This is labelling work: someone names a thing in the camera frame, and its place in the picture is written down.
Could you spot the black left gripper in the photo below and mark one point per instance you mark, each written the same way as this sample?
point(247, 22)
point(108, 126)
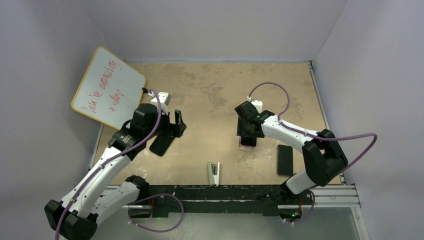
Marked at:
point(173, 130)

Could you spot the black phone case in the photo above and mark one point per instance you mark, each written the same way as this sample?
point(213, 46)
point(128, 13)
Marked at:
point(161, 144)

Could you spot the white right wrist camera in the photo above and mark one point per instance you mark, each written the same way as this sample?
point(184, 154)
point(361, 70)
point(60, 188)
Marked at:
point(258, 104)

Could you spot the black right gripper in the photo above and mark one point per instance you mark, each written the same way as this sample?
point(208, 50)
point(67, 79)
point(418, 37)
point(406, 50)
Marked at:
point(245, 131)

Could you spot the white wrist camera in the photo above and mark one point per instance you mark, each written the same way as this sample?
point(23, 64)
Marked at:
point(161, 99)
point(258, 104)

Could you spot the purple smartphone black screen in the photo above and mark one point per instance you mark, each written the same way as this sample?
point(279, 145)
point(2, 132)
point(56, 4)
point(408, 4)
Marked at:
point(247, 141)

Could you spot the yellow framed whiteboard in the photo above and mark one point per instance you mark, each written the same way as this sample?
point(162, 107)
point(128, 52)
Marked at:
point(110, 90)

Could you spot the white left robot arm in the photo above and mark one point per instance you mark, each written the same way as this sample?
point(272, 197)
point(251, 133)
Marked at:
point(79, 213)

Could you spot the white stapler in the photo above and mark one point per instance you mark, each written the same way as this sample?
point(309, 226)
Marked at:
point(214, 173)

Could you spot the white phone case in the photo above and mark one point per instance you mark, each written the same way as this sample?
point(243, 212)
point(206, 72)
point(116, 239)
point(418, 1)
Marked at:
point(248, 149)

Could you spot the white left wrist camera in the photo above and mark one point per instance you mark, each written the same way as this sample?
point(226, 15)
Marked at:
point(161, 99)

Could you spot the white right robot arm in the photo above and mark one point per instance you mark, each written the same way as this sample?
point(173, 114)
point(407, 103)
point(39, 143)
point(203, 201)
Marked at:
point(323, 156)

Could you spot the black aluminium mounting rail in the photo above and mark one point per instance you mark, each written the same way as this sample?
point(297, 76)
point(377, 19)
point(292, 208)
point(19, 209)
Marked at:
point(267, 200)

